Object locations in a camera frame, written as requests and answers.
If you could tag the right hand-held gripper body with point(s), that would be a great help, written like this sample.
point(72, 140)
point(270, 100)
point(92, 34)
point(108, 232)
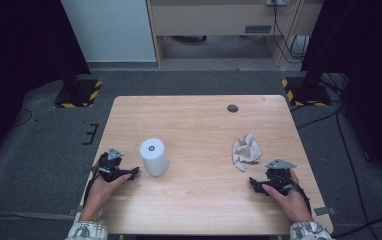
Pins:
point(279, 176)

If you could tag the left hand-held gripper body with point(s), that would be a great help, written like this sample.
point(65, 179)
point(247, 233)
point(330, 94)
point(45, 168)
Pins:
point(109, 166)

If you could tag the white cylindrical cup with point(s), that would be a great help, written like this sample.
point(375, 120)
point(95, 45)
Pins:
point(154, 156)

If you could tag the white cloth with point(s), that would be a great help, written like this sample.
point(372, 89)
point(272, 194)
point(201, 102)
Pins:
point(245, 151)

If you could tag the person's left hand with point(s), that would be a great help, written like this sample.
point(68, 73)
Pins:
point(100, 193)

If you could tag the person's right hand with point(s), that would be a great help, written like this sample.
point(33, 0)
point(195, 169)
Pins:
point(289, 203)

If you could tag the grey tape strip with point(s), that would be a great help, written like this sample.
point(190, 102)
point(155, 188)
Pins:
point(325, 211)
point(74, 211)

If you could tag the dark round table grommet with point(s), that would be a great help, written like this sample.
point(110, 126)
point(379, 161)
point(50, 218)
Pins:
point(232, 108)

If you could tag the black yellow striped stand base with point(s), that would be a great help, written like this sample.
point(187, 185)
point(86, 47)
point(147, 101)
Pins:
point(307, 93)
point(79, 95)

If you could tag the white cabinet panel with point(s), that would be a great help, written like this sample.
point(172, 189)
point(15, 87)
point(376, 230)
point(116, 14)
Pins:
point(112, 30)

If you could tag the grey label on desk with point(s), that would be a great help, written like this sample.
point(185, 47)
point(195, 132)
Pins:
point(258, 29)

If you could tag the beige wooden desk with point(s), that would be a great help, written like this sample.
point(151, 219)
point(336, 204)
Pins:
point(212, 20)

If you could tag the white power strip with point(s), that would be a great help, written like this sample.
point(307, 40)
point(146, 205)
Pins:
point(277, 2)

